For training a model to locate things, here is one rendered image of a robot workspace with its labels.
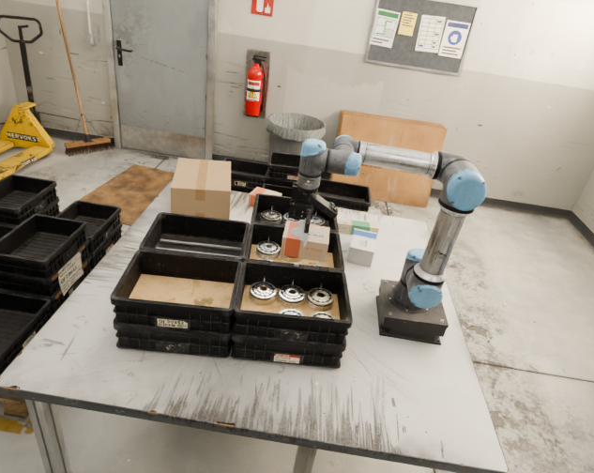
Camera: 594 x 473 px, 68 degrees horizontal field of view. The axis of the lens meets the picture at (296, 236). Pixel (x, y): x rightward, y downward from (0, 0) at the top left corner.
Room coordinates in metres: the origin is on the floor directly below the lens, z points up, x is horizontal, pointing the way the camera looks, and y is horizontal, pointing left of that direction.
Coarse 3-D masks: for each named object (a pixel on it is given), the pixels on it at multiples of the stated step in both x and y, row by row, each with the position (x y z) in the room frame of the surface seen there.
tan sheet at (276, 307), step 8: (248, 288) 1.35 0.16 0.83; (248, 296) 1.30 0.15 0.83; (336, 296) 1.38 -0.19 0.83; (248, 304) 1.25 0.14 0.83; (256, 304) 1.26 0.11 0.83; (272, 304) 1.27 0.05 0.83; (280, 304) 1.28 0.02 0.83; (304, 304) 1.30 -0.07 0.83; (336, 304) 1.33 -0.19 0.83; (272, 312) 1.23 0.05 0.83; (280, 312) 1.24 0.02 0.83; (304, 312) 1.26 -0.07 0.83; (312, 312) 1.26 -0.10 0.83; (328, 312) 1.28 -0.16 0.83; (336, 312) 1.28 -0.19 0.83
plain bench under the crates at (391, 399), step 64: (128, 256) 1.61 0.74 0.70; (384, 256) 1.94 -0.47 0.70; (64, 320) 1.16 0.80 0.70; (448, 320) 1.50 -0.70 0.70; (0, 384) 0.86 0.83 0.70; (64, 384) 0.90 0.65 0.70; (128, 384) 0.93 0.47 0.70; (192, 384) 0.97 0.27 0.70; (256, 384) 1.01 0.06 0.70; (320, 384) 1.05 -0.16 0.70; (384, 384) 1.09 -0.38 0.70; (448, 384) 1.13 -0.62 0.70; (64, 448) 0.95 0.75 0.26; (320, 448) 0.83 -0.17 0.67; (384, 448) 0.84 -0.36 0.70; (448, 448) 0.87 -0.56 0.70
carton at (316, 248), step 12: (288, 228) 1.35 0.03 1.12; (312, 228) 1.38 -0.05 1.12; (324, 228) 1.39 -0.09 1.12; (288, 240) 1.29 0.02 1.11; (300, 240) 1.29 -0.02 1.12; (312, 240) 1.29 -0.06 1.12; (324, 240) 1.30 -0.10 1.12; (288, 252) 1.29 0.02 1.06; (300, 252) 1.29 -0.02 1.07; (312, 252) 1.28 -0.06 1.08; (324, 252) 1.28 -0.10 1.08
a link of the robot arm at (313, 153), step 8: (304, 144) 1.33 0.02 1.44; (312, 144) 1.32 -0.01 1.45; (320, 144) 1.33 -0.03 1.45; (304, 152) 1.32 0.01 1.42; (312, 152) 1.31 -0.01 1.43; (320, 152) 1.31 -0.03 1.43; (304, 160) 1.31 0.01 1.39; (312, 160) 1.31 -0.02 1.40; (320, 160) 1.31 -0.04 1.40; (304, 168) 1.31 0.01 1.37; (312, 168) 1.31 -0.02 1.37; (320, 168) 1.31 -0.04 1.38; (312, 176) 1.31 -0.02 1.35
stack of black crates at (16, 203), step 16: (16, 176) 2.41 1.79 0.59; (0, 192) 2.28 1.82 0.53; (16, 192) 2.38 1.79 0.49; (32, 192) 2.41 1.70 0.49; (48, 192) 2.33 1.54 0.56; (0, 208) 2.02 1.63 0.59; (16, 208) 2.03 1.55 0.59; (32, 208) 2.15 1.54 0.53; (48, 208) 2.28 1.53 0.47; (16, 224) 2.03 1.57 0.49
